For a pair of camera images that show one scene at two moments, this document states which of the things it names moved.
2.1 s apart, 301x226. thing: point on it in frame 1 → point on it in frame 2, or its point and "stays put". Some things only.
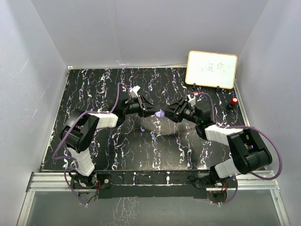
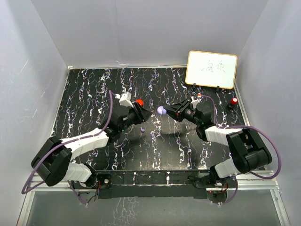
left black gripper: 146,108 → 142,115
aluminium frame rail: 263,181 stays put
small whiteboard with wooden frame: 212,69 stays put
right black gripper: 174,111 stays put
